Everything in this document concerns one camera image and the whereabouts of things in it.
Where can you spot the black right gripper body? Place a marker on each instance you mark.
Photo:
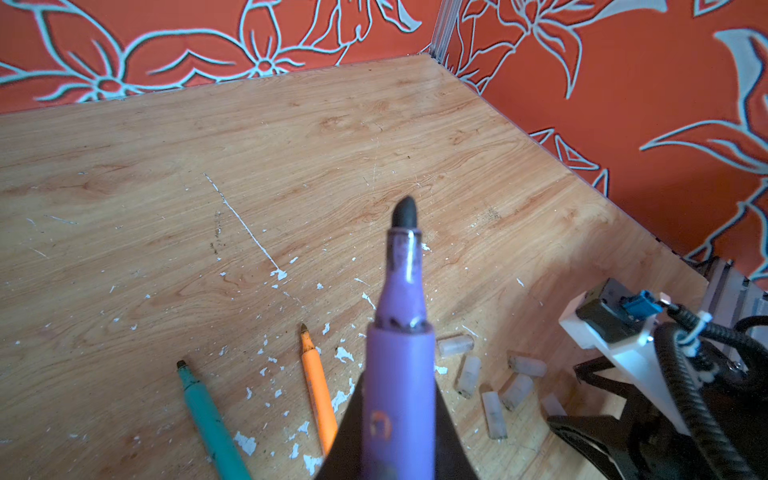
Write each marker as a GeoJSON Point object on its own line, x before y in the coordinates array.
{"type": "Point", "coordinates": [727, 436]}

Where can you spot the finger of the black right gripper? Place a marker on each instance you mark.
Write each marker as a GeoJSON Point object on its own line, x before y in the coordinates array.
{"type": "Point", "coordinates": [589, 372]}
{"type": "Point", "coordinates": [601, 440]}

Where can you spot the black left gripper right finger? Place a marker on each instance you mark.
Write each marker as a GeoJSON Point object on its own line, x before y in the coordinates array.
{"type": "Point", "coordinates": [451, 462]}

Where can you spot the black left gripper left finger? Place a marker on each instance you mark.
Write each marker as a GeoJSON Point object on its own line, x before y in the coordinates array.
{"type": "Point", "coordinates": [344, 460]}

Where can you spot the clear pen cap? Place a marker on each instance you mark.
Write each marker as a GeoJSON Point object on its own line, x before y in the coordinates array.
{"type": "Point", "coordinates": [527, 366]}
{"type": "Point", "coordinates": [552, 406]}
{"type": "Point", "coordinates": [467, 381]}
{"type": "Point", "coordinates": [516, 391]}
{"type": "Point", "coordinates": [493, 409]}
{"type": "Point", "coordinates": [455, 345]}

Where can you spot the purple marker pen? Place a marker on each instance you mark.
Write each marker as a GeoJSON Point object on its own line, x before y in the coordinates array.
{"type": "Point", "coordinates": [399, 393]}

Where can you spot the green marker pen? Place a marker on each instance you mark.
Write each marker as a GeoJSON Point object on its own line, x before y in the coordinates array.
{"type": "Point", "coordinates": [217, 441]}

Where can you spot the orange marker pen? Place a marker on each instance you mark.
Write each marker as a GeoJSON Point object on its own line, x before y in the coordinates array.
{"type": "Point", "coordinates": [320, 398]}

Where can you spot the aluminium frame rails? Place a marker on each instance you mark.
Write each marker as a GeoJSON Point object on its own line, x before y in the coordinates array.
{"type": "Point", "coordinates": [448, 14]}

